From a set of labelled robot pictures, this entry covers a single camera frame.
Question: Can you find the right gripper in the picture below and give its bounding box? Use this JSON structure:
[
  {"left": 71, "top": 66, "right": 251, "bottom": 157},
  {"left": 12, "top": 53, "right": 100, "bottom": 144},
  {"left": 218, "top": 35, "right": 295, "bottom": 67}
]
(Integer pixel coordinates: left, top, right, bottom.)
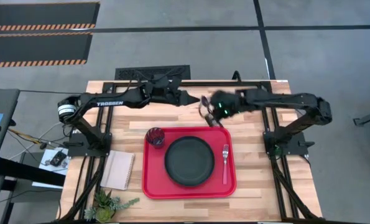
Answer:
[{"left": 204, "top": 90, "right": 246, "bottom": 129}]

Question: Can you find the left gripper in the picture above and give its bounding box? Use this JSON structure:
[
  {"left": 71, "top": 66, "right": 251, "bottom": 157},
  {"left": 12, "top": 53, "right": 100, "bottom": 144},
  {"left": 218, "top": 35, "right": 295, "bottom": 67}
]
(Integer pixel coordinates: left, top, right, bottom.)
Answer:
[{"left": 149, "top": 82, "right": 201, "bottom": 107}]

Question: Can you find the black spoon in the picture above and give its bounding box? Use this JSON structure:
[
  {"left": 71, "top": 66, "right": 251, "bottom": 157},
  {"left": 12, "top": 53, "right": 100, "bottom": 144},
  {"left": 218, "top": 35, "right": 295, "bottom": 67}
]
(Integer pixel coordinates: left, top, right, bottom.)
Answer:
[{"left": 198, "top": 95, "right": 212, "bottom": 119}]

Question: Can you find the black round plate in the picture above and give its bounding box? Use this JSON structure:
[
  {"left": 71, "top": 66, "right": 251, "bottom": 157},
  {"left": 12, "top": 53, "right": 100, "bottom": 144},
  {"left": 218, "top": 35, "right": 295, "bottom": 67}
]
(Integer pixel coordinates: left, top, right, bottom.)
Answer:
[{"left": 164, "top": 136, "right": 216, "bottom": 187}]

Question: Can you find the silver fork pink handle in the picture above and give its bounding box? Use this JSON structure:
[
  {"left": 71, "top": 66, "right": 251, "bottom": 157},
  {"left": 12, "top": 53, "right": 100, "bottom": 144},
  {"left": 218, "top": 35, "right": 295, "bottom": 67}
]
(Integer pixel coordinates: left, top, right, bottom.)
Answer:
[{"left": 221, "top": 143, "right": 229, "bottom": 186}]

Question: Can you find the dark faceted glass cup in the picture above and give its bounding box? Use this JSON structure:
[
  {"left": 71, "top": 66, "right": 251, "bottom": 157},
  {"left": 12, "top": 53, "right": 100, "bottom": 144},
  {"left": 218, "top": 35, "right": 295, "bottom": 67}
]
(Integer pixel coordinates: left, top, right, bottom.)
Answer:
[{"left": 145, "top": 126, "right": 166, "bottom": 149}]

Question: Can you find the red plastic tray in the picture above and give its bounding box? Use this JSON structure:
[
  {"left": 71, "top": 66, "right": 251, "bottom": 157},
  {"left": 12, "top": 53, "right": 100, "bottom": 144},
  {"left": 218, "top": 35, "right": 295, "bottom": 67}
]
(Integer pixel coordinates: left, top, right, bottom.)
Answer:
[{"left": 142, "top": 126, "right": 237, "bottom": 200}]

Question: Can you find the black patterned floor grate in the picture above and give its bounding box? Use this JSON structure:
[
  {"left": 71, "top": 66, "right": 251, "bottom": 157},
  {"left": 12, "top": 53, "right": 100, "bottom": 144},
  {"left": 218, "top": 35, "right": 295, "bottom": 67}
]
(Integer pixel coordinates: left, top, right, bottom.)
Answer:
[{"left": 114, "top": 64, "right": 192, "bottom": 81}]

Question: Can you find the beige spiral notebook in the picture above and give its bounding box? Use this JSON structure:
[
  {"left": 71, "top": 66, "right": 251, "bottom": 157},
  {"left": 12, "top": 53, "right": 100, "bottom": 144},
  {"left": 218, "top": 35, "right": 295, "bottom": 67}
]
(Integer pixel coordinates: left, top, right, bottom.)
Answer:
[{"left": 99, "top": 150, "right": 136, "bottom": 191}]

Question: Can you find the green succulent plant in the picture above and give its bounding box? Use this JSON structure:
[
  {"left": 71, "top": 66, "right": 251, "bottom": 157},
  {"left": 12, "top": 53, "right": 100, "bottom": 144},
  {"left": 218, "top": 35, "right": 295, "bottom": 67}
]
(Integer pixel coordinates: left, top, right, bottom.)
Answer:
[{"left": 83, "top": 189, "right": 141, "bottom": 224}]

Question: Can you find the black handheld controller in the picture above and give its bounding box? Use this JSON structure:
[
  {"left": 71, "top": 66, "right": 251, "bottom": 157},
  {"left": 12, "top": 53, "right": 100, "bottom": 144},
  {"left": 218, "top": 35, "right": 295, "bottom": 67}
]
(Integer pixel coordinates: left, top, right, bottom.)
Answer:
[{"left": 49, "top": 150, "right": 68, "bottom": 167}]

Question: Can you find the white paper sheet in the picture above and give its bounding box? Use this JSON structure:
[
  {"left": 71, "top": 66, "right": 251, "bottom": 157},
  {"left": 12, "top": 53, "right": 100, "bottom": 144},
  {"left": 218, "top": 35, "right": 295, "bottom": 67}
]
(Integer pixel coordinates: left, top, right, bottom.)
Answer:
[{"left": 32, "top": 147, "right": 70, "bottom": 189}]

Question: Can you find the black hazard-striped floor mat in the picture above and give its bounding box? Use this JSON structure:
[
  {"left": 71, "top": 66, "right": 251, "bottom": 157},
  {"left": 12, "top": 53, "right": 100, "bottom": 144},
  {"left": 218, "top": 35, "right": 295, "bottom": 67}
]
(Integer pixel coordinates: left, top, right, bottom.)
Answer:
[
  {"left": 0, "top": 32, "right": 94, "bottom": 68},
  {"left": 0, "top": 1, "right": 101, "bottom": 32}
]

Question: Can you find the black crossbar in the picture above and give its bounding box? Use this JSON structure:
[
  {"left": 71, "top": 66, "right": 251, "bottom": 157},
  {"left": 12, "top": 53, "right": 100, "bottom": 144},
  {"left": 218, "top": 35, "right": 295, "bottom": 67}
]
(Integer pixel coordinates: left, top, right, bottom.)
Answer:
[{"left": 0, "top": 157, "right": 66, "bottom": 187}]

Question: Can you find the grey side table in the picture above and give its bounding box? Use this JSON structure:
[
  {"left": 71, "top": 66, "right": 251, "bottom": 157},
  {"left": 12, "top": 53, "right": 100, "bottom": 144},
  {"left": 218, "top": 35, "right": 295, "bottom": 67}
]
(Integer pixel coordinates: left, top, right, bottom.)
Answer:
[{"left": 0, "top": 88, "right": 21, "bottom": 179}]

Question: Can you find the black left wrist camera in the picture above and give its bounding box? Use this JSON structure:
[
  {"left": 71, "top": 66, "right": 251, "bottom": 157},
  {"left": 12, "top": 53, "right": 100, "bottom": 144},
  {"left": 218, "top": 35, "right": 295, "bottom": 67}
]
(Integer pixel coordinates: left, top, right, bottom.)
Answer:
[{"left": 152, "top": 74, "right": 181, "bottom": 91}]

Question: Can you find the white cable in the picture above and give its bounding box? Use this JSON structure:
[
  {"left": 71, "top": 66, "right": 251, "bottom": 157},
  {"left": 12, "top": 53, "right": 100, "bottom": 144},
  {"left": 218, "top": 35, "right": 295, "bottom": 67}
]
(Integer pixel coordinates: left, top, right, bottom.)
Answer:
[{"left": 9, "top": 121, "right": 64, "bottom": 160}]

